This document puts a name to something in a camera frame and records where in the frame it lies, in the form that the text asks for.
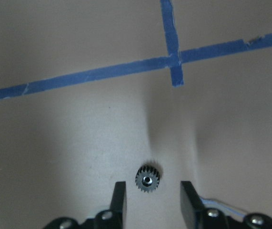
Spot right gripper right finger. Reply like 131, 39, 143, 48
180, 181, 204, 229

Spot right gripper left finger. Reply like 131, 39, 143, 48
110, 181, 127, 229

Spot black bearing gear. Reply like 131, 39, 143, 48
135, 161, 162, 193

